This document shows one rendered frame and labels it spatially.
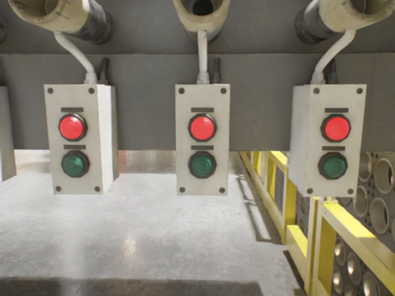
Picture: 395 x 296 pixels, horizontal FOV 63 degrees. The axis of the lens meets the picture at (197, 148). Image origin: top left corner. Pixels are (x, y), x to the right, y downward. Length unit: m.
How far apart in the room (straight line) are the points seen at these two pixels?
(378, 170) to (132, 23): 2.29
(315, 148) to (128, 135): 0.28
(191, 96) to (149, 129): 0.13
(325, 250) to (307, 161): 0.78
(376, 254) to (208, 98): 0.59
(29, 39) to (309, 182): 0.49
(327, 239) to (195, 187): 0.81
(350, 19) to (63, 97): 0.35
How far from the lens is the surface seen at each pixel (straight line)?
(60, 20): 0.40
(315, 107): 0.45
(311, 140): 0.45
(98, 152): 0.45
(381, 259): 0.85
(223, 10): 0.36
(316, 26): 0.48
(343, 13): 0.40
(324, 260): 1.23
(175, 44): 0.55
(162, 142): 0.52
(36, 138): 0.59
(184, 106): 0.42
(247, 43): 0.55
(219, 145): 0.43
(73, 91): 0.46
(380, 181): 2.65
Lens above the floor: 0.76
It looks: 11 degrees down
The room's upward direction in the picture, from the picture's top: straight up
